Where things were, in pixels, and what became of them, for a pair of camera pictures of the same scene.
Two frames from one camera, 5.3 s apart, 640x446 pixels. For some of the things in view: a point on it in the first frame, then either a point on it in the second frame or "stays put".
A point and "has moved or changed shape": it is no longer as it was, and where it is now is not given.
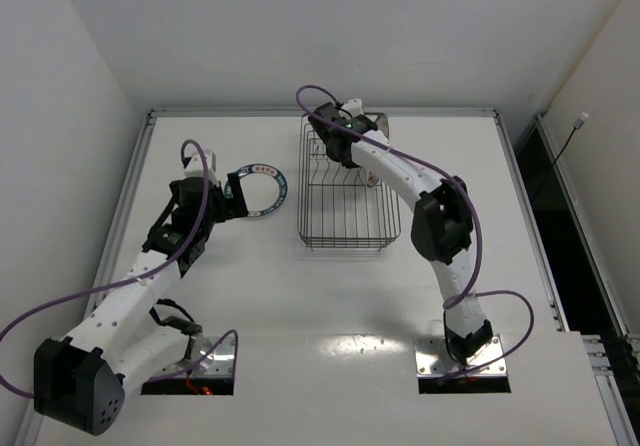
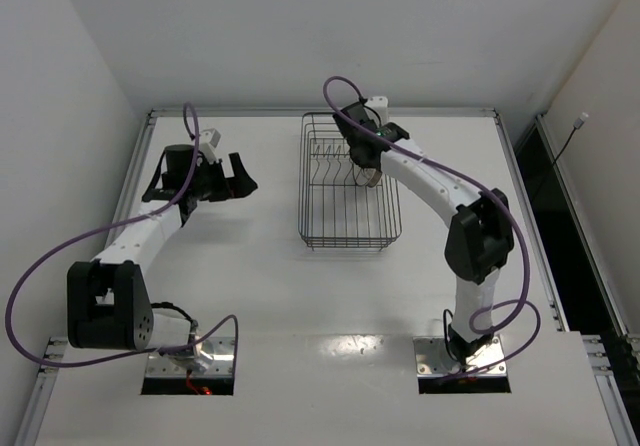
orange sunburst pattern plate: [372, 179] stays put
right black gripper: [338, 151] to [364, 155]
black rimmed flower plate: [382, 122] has moved or changed shape
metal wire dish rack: [338, 209] stays put
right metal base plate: [434, 360] stays put
